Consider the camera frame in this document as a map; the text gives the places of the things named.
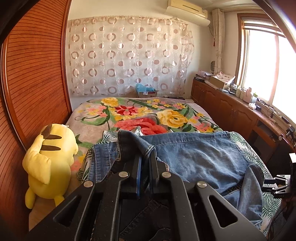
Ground blue denim jeans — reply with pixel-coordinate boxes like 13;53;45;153
84;130;268;227

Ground palm leaf print sheet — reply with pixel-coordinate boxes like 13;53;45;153
75;131;281;235

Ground wooden side cabinet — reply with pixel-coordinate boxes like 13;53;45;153
191;79;295;163

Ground yellow Pikachu plush toy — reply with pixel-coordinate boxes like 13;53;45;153
22;123;79;209

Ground floral blanket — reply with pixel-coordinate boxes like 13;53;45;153
67;97;221;171

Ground cardboard box on cabinet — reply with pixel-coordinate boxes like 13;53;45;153
209;72;235;90

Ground blue item on box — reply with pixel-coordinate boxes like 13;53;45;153
135;83;157;98

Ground circle pattern sheer curtain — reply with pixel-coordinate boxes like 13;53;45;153
67;16;194;96

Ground patterned side curtain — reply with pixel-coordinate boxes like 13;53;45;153
212;9;225;74

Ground white air conditioner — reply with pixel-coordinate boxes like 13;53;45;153
165;0;210;27

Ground window with wooden frame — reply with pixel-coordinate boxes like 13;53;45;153
237;14;295;122

